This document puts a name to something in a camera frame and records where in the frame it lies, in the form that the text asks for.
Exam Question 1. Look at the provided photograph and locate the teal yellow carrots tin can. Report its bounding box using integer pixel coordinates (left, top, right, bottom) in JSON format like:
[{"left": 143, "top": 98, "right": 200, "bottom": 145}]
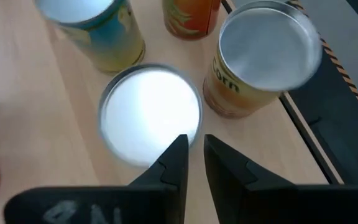
[{"left": 34, "top": 0, "right": 146, "bottom": 75}]

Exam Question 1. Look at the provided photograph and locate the yellow orange corn tin can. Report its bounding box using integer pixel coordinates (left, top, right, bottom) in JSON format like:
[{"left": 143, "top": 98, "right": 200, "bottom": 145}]
[{"left": 203, "top": 0, "right": 323, "bottom": 119}]

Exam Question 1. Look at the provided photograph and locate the orange red pineapple tin can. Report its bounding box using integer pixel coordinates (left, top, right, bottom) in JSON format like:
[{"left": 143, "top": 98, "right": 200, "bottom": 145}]
[{"left": 162, "top": 0, "right": 223, "bottom": 41}]

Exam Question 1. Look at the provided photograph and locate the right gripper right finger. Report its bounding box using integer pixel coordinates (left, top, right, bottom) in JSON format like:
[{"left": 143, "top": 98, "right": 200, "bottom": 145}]
[{"left": 203, "top": 134, "right": 298, "bottom": 224}]

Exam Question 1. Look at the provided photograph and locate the blue green tomatoes tin can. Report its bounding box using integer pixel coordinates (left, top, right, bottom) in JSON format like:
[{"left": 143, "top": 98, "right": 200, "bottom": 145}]
[{"left": 97, "top": 63, "right": 204, "bottom": 169}]

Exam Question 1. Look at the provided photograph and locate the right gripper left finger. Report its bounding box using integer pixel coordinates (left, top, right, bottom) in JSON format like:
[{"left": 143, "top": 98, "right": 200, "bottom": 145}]
[{"left": 129, "top": 134, "right": 190, "bottom": 224}]

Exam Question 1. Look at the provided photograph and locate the black mat with hazard stripes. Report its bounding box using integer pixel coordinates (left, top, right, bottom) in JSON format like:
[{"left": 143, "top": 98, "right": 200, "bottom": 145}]
[{"left": 228, "top": 0, "right": 358, "bottom": 187}]

